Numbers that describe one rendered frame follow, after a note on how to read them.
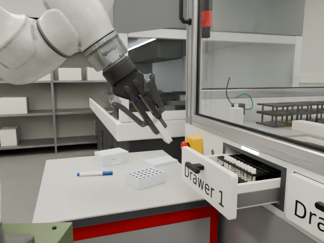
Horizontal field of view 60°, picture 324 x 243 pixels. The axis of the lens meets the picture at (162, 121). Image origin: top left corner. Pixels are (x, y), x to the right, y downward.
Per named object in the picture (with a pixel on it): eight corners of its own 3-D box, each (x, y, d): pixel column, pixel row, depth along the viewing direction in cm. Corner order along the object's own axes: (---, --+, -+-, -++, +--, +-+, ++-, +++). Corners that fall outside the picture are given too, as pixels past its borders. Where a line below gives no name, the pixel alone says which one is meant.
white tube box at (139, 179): (139, 190, 97) (138, 179, 97) (125, 183, 103) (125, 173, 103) (165, 181, 105) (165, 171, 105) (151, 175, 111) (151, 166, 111)
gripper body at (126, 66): (101, 73, 61) (126, 107, 64) (132, 51, 62) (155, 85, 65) (97, 74, 68) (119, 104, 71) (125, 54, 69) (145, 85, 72)
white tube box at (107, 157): (102, 167, 121) (102, 155, 120) (94, 162, 128) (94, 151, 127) (128, 162, 129) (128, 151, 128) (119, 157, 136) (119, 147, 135)
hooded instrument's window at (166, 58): (118, 122, 151) (115, 34, 144) (90, 98, 318) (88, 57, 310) (288, 113, 187) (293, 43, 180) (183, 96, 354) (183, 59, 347)
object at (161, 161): (154, 168, 120) (154, 164, 120) (143, 163, 127) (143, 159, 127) (178, 163, 127) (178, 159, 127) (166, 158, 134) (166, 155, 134)
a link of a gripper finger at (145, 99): (128, 82, 69) (132, 79, 69) (154, 117, 72) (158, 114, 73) (131, 83, 65) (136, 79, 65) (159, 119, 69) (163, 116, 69)
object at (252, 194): (233, 210, 67) (234, 186, 66) (188, 175, 91) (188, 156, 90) (355, 189, 79) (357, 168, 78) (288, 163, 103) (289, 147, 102)
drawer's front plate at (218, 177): (229, 221, 65) (231, 175, 63) (181, 178, 92) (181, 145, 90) (236, 220, 65) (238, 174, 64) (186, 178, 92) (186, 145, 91)
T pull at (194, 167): (195, 174, 72) (196, 169, 72) (184, 166, 79) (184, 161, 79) (208, 173, 74) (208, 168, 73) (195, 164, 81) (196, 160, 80)
